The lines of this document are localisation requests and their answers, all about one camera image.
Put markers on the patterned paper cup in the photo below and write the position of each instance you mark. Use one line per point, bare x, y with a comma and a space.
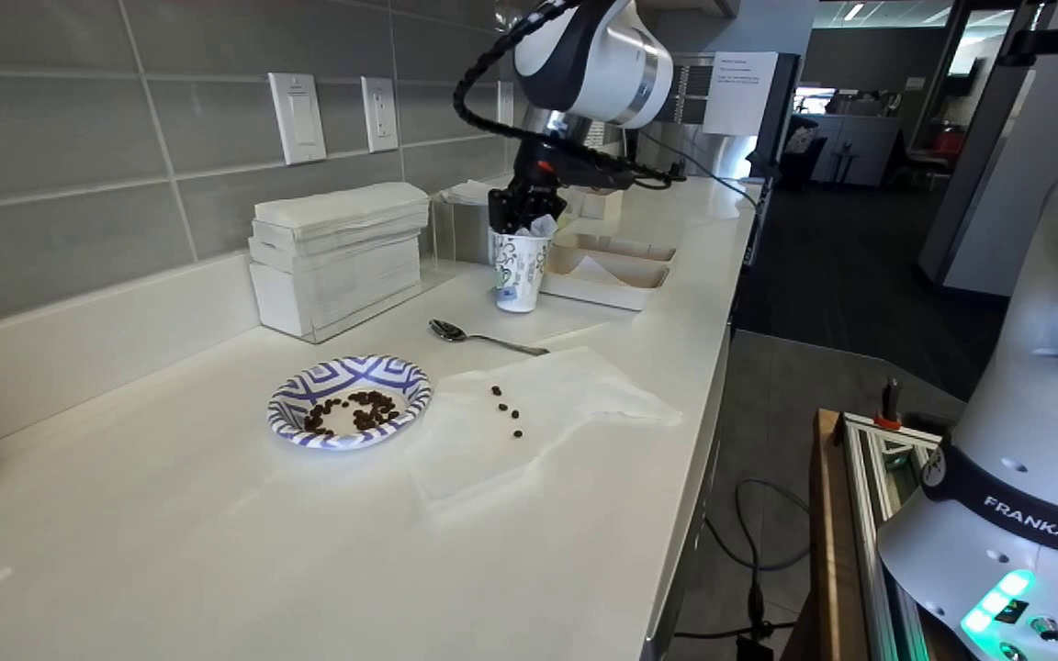
520, 271

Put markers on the stack of white paper towels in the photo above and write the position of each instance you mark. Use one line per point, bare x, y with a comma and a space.
341, 248

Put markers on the blue patterned paper plate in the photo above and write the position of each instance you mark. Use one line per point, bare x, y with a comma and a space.
309, 390

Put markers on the white divided tray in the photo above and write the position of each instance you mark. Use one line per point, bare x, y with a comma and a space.
607, 285

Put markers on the heap of coffee beans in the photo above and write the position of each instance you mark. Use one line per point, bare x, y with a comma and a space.
364, 413

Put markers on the metal spoon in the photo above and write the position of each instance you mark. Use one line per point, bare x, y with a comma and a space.
474, 337

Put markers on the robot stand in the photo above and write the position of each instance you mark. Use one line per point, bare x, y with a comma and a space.
837, 551

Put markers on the clear acrylic napkin holder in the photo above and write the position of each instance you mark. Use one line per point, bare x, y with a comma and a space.
463, 225

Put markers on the white wall socket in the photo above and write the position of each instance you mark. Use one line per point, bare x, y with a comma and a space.
380, 113
505, 103

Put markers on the white cabinet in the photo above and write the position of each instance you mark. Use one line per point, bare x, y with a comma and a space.
855, 147

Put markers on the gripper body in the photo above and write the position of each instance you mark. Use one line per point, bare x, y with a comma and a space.
543, 165

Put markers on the white light switch plate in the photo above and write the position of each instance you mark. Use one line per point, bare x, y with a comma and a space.
298, 117

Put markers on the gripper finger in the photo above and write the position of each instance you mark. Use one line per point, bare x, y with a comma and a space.
547, 204
504, 213

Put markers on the white paper notice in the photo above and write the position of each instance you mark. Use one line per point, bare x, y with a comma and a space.
738, 92

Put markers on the flat white paper towel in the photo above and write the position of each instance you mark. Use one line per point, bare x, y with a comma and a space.
575, 395

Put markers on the clear acrylic towel holder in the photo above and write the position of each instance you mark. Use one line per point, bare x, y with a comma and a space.
373, 308

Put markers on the stainless steel refrigerator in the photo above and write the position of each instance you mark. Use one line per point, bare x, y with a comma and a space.
722, 151

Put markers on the white paper towel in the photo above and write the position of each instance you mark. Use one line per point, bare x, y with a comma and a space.
575, 395
544, 226

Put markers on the office chair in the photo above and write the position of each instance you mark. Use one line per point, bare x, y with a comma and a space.
928, 156

